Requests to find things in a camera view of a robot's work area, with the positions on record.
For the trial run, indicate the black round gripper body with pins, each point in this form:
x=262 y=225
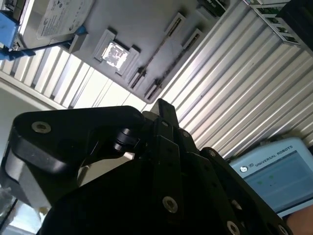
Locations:
x=110 y=208

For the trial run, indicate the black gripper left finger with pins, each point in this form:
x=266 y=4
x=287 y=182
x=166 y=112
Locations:
x=61 y=124

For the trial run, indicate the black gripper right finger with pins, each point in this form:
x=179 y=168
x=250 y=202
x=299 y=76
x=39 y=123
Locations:
x=220 y=191

